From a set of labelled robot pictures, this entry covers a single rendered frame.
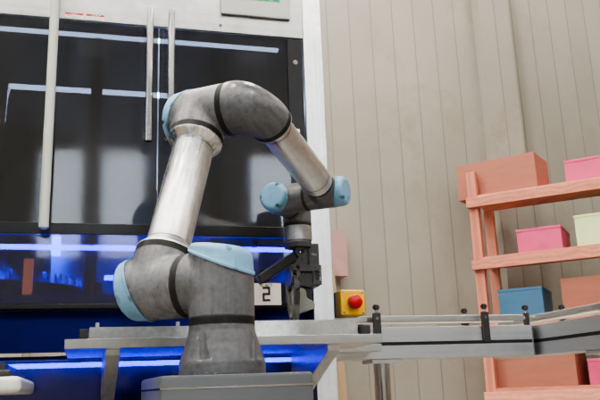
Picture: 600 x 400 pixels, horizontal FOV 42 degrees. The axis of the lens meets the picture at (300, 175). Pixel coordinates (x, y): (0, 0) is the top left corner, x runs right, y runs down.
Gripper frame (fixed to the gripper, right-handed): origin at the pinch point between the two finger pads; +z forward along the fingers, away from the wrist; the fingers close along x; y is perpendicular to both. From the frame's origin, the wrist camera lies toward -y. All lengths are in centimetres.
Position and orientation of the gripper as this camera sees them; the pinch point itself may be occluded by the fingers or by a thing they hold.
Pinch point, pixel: (293, 320)
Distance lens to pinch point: 204.3
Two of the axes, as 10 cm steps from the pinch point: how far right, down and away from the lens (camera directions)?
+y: 9.7, 0.3, 2.5
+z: 0.4, 9.6, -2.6
